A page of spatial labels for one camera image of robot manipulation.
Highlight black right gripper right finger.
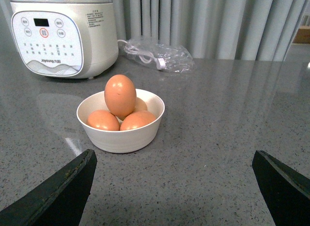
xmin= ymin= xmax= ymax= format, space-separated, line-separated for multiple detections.
xmin=252 ymin=150 xmax=310 ymax=226

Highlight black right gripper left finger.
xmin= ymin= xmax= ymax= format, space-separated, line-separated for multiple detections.
xmin=0 ymin=149 xmax=97 ymax=226

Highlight brown egg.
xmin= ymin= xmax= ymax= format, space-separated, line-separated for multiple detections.
xmin=104 ymin=74 xmax=137 ymax=117

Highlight brown egg bowl left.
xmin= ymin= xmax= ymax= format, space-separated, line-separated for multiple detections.
xmin=86 ymin=110 xmax=120 ymax=131

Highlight brown egg bowl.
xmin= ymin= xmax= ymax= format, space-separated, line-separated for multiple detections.
xmin=120 ymin=110 xmax=156 ymax=131
xmin=86 ymin=110 xmax=120 ymax=131

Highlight brown egg bowl right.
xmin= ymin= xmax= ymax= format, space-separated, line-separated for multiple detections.
xmin=120 ymin=110 xmax=156 ymax=131

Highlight pale egg bowl back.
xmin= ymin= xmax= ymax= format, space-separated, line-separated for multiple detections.
xmin=132 ymin=97 xmax=148 ymax=113

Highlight cardboard box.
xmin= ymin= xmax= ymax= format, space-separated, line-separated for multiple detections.
xmin=293 ymin=26 xmax=310 ymax=44

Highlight white bowl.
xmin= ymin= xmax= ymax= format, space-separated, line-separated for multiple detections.
xmin=77 ymin=89 xmax=165 ymax=153

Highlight white Joyoung blender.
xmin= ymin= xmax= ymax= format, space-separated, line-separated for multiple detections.
xmin=10 ymin=0 xmax=119 ymax=79

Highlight clear plastic bag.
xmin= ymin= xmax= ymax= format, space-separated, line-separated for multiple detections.
xmin=118 ymin=36 xmax=195 ymax=73

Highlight white power cable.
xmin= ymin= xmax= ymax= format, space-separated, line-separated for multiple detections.
xmin=117 ymin=39 xmax=167 ymax=70

